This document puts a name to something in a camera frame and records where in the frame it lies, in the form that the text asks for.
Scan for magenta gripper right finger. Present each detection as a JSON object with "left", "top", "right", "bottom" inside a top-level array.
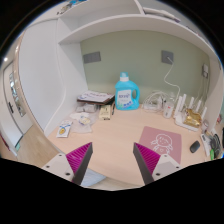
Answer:
[{"left": 132, "top": 142, "right": 184, "bottom": 186}]

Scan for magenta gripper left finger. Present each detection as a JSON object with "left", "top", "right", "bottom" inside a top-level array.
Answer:
[{"left": 41, "top": 141, "right": 94, "bottom": 187}]

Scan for pink cartoon mouse pad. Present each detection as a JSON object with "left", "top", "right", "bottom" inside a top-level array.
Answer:
[{"left": 139, "top": 126, "right": 182, "bottom": 163}]

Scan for black computer mouse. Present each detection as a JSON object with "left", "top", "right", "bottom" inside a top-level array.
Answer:
[{"left": 190, "top": 141, "right": 200, "bottom": 153}]

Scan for white card with yellow print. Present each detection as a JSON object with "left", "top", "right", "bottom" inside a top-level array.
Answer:
[{"left": 56, "top": 120, "right": 72, "bottom": 138}]

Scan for clear plastic bag with item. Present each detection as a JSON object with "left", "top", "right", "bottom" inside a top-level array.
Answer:
[{"left": 69, "top": 112, "right": 97, "bottom": 134}]

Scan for grey small packets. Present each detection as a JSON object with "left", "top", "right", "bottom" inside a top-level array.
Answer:
[{"left": 76, "top": 103, "right": 97, "bottom": 113}]

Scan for yellow small box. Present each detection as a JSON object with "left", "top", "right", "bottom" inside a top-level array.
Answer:
[{"left": 99, "top": 105, "right": 111, "bottom": 120}]

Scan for white cup with red label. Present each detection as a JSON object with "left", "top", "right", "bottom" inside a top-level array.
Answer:
[{"left": 163, "top": 102, "right": 174, "bottom": 118}]

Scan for white wifi router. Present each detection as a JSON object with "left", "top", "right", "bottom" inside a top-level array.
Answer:
[{"left": 173, "top": 94, "right": 207, "bottom": 132}]

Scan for gold foil package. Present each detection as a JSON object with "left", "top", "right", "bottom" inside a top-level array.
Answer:
[{"left": 184, "top": 109, "right": 202, "bottom": 128}]

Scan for blue detergent bottle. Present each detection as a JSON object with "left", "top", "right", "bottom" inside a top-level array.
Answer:
[{"left": 115, "top": 72, "right": 140, "bottom": 110}]

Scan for black device at desk edge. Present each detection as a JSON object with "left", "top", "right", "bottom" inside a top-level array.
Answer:
[{"left": 201, "top": 134, "right": 223, "bottom": 160}]

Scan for white shelf unit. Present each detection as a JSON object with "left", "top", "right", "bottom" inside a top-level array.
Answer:
[{"left": 18, "top": 0, "right": 223, "bottom": 134}]

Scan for white door with handle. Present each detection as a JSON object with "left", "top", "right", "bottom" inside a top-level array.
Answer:
[{"left": 3, "top": 63, "right": 32, "bottom": 146}]

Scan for white cable to wall socket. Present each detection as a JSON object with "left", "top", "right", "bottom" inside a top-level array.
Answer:
[{"left": 162, "top": 57, "right": 182, "bottom": 101}]

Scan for grey wall socket left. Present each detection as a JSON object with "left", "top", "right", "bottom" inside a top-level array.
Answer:
[{"left": 83, "top": 52, "right": 101, "bottom": 64}]

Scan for grey wall socket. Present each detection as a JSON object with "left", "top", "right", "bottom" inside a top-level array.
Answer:
[
  {"left": 161, "top": 50, "right": 174, "bottom": 64},
  {"left": 83, "top": 52, "right": 101, "bottom": 64}
]

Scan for grey wall socket right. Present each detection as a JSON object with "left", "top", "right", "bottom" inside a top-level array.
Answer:
[{"left": 161, "top": 50, "right": 174, "bottom": 64}]

